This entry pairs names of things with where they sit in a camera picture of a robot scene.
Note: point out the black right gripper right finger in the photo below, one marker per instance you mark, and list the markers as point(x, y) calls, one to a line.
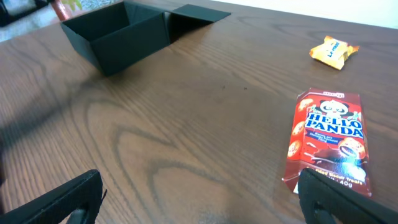
point(323, 200)

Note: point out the black gift box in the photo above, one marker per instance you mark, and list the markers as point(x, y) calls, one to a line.
point(115, 37)

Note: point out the red Hello Panda box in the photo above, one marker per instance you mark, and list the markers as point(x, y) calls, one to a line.
point(329, 136)

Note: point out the small orange candy packet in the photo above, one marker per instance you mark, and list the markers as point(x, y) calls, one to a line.
point(333, 52)

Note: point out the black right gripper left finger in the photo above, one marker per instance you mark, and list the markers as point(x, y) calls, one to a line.
point(79, 200)

